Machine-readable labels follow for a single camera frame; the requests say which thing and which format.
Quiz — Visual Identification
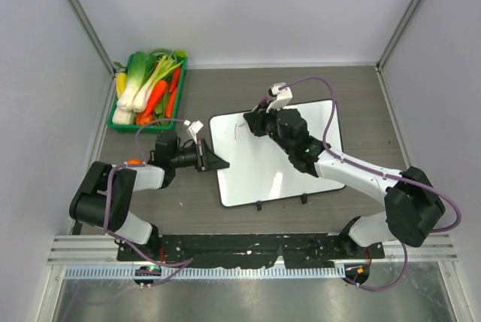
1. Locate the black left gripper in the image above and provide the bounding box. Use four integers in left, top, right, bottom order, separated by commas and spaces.
171, 139, 228, 173

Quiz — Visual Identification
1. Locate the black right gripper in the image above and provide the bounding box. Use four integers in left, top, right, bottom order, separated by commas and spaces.
244, 100, 294, 155

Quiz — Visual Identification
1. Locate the white whiteboard with black frame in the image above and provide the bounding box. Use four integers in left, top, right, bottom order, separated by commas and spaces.
209, 111, 345, 208

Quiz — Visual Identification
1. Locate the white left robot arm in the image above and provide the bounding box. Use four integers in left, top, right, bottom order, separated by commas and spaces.
69, 130, 230, 261

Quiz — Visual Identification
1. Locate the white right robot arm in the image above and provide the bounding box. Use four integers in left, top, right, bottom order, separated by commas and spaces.
243, 108, 445, 258

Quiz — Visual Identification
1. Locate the orange toy tangerine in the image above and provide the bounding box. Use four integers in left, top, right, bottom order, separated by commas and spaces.
126, 159, 144, 166

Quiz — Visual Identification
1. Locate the orange toy fruit in tray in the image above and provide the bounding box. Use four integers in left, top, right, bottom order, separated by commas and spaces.
135, 113, 154, 126

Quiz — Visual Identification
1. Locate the orange toy carrot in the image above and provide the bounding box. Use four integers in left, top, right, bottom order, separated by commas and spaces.
144, 80, 168, 115

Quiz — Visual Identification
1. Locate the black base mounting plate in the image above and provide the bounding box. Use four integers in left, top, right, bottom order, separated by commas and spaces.
136, 233, 385, 269

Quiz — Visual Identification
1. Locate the red toy chili pepper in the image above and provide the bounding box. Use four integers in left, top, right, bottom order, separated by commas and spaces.
169, 66, 182, 93

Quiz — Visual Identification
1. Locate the white green toy leek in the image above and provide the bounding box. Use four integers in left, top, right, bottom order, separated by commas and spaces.
132, 56, 183, 113

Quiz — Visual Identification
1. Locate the yellow toy corn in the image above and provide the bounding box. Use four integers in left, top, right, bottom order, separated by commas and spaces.
115, 72, 127, 99

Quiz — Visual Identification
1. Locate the white green toy bok choy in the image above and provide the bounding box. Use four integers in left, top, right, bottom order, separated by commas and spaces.
116, 51, 147, 111

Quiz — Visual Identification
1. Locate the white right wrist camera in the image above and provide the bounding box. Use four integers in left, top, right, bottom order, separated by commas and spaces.
266, 83, 292, 113

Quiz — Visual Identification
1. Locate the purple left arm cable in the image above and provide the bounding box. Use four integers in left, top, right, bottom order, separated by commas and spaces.
103, 117, 196, 289

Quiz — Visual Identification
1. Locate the white slotted cable duct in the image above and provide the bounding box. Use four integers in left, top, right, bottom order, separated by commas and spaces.
64, 265, 345, 280

